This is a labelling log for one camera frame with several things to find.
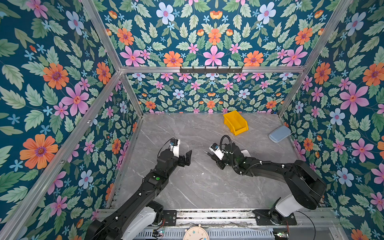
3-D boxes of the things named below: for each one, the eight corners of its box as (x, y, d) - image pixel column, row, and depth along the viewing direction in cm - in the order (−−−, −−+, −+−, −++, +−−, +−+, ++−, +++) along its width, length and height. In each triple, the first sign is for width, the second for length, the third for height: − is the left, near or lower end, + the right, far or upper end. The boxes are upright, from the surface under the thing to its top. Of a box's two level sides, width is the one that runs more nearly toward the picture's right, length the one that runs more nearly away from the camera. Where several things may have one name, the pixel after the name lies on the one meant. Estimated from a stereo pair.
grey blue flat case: (276, 144, 103) (277, 142, 101) (266, 136, 108) (267, 134, 106) (292, 132, 110) (293, 130, 108) (281, 125, 114) (283, 123, 112)
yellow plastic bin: (234, 137, 107) (236, 131, 102) (221, 120, 117) (222, 114, 112) (248, 130, 111) (250, 124, 106) (234, 115, 121) (235, 109, 116)
